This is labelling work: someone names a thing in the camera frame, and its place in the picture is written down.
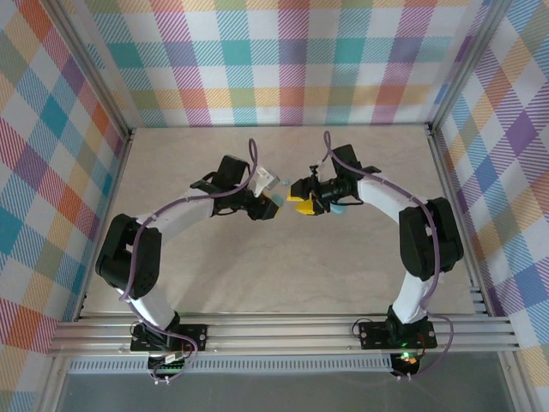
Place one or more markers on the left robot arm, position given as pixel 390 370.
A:
pixel 180 212

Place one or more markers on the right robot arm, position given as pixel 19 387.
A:
pixel 386 197

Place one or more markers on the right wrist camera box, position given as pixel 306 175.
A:
pixel 315 169

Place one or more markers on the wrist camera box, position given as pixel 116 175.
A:
pixel 263 182
pixel 315 169

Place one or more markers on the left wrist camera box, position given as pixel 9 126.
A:
pixel 263 182

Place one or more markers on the aluminium side rail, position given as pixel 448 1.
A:
pixel 107 214
pixel 450 171

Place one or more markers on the aluminium mounting rail beam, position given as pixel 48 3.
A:
pixel 279 332

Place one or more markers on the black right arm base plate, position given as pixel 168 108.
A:
pixel 373 335

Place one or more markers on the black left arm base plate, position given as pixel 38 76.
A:
pixel 193 335

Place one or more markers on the aluminium frame post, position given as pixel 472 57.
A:
pixel 90 68
pixel 467 64

